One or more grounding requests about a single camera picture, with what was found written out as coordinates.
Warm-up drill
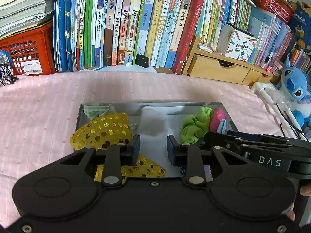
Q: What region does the blue white floral pouch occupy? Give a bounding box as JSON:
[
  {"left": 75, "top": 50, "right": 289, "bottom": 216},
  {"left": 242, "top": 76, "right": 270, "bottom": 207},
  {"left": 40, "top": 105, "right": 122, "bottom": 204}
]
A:
[{"left": 204, "top": 165, "right": 213, "bottom": 182}]

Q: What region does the white pipe rack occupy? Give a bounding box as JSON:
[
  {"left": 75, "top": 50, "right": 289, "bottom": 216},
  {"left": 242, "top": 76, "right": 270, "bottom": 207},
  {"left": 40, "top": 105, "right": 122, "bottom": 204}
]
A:
[{"left": 251, "top": 82, "right": 308, "bottom": 141}]

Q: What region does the blue cardboard box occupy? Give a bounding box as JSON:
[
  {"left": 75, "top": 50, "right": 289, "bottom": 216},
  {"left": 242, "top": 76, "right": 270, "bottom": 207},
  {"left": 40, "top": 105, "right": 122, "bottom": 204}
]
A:
[{"left": 288, "top": 1, "right": 311, "bottom": 56}]

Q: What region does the white patterned box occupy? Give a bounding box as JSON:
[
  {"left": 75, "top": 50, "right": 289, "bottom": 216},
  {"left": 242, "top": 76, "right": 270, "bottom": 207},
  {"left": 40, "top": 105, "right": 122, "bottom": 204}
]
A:
[{"left": 216, "top": 24, "right": 257, "bottom": 62}]

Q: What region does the pink puffy bow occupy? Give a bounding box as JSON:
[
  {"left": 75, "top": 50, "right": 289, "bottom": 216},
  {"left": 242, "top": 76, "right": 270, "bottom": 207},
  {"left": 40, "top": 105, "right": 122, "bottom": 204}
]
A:
[{"left": 209, "top": 108, "right": 227, "bottom": 134}]

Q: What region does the row of books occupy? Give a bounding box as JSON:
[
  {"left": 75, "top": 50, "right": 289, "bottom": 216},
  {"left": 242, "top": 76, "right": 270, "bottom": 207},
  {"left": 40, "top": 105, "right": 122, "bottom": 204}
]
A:
[
  {"left": 196, "top": 0, "right": 310, "bottom": 75},
  {"left": 53, "top": 0, "right": 204, "bottom": 72}
]

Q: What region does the miniature bicycle model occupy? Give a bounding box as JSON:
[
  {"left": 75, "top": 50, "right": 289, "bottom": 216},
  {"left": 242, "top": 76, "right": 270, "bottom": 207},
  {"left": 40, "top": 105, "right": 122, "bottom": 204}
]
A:
[{"left": 0, "top": 50, "right": 18, "bottom": 86}]

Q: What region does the red plastic crate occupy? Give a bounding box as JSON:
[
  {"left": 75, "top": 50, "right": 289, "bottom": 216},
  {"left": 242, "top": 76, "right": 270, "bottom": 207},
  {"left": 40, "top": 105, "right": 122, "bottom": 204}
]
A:
[{"left": 1, "top": 21, "right": 55, "bottom": 76}]

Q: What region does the stack of books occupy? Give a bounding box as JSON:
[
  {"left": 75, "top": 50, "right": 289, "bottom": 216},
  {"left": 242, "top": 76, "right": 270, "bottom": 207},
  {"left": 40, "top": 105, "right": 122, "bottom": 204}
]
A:
[{"left": 1, "top": 0, "right": 55, "bottom": 39}]

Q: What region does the yellow sequin bow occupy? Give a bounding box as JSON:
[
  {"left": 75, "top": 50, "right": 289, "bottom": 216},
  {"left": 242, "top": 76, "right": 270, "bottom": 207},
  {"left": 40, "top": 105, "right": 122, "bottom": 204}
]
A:
[{"left": 70, "top": 113, "right": 166, "bottom": 182}]

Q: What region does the row of right books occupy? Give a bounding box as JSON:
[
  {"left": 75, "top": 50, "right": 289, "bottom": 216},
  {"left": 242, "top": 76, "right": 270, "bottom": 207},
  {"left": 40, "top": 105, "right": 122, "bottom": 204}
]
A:
[{"left": 196, "top": 0, "right": 310, "bottom": 75}]

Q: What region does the green white checkered cloth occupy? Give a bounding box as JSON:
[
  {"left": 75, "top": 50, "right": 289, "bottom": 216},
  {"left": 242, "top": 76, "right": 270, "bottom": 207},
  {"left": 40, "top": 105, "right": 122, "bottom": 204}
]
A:
[{"left": 83, "top": 105, "right": 118, "bottom": 120}]

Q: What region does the wooden drawer organizer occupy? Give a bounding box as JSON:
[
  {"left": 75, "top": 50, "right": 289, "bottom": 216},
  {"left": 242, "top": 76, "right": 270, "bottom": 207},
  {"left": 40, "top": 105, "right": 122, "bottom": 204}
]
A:
[{"left": 182, "top": 35, "right": 278, "bottom": 86}]

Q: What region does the white plush toy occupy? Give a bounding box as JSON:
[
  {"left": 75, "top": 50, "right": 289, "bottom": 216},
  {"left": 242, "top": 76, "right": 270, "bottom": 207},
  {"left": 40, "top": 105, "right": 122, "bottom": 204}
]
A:
[{"left": 138, "top": 106, "right": 168, "bottom": 137}]

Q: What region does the grey shallow tray box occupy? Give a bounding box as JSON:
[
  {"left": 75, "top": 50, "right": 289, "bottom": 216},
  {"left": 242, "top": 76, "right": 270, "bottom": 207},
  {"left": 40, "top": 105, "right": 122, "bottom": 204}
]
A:
[{"left": 74, "top": 101, "right": 239, "bottom": 178}]

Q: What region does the row of left books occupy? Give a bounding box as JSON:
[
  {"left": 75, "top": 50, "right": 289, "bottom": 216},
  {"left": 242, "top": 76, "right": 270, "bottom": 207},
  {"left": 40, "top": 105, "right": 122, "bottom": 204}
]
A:
[{"left": 53, "top": 0, "right": 204, "bottom": 72}]

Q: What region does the pink tablecloth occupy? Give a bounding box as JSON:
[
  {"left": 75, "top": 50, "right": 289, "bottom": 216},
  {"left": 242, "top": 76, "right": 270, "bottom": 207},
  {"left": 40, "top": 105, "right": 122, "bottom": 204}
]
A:
[{"left": 1, "top": 72, "right": 281, "bottom": 227}]

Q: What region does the red plastic basket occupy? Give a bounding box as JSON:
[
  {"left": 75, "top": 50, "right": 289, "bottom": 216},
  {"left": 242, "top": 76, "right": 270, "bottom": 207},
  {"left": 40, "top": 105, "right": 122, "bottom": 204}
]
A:
[{"left": 253, "top": 0, "right": 294, "bottom": 24}]

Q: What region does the blue Stitch plush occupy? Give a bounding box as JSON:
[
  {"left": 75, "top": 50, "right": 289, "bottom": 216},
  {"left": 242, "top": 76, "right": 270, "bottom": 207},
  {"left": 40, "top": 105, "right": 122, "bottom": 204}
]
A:
[{"left": 277, "top": 54, "right": 310, "bottom": 129}]

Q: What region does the person right hand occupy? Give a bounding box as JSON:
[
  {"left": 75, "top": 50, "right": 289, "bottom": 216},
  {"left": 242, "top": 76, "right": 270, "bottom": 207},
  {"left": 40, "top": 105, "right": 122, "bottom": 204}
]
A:
[{"left": 287, "top": 183, "right": 311, "bottom": 221}]

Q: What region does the black cable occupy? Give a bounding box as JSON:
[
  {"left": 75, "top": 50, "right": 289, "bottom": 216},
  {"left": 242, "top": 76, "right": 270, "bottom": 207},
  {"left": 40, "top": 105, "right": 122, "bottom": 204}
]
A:
[{"left": 274, "top": 103, "right": 308, "bottom": 140}]

